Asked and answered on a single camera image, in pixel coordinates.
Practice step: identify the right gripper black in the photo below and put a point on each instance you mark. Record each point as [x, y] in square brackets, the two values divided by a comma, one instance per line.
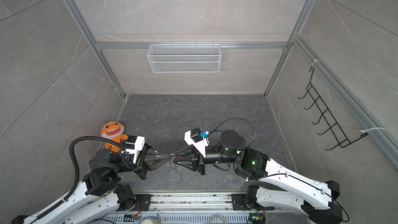
[197, 158]

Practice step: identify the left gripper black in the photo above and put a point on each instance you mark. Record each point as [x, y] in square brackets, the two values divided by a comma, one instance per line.
[144, 160]

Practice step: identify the silver key rings bunch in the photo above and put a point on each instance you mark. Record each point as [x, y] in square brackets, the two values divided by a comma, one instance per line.
[172, 161]

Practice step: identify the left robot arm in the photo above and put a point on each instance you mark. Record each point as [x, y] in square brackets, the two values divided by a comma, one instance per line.
[100, 191]

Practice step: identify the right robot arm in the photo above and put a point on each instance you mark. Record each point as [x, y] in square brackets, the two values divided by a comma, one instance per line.
[317, 200]

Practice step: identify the orange shark plush toy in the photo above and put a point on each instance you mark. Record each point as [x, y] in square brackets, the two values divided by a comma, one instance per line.
[114, 131]

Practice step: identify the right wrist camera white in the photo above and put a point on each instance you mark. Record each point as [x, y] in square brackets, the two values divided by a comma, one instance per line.
[198, 139]

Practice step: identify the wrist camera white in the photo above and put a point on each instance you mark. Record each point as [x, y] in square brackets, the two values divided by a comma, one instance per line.
[133, 146]
[198, 139]

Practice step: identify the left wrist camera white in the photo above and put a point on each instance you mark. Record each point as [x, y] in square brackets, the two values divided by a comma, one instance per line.
[133, 146]

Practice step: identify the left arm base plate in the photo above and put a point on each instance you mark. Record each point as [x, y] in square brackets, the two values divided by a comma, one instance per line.
[140, 201]

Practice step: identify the aluminium rail frame front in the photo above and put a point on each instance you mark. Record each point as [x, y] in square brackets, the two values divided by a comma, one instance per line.
[200, 208]

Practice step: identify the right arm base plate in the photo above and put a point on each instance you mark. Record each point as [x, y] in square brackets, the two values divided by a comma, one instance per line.
[242, 202]

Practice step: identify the white wire mesh basket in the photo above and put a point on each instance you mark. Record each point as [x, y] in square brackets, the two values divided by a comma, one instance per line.
[192, 58]

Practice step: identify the black wire hook rack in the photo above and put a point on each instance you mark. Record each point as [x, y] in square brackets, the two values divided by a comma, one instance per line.
[326, 115]

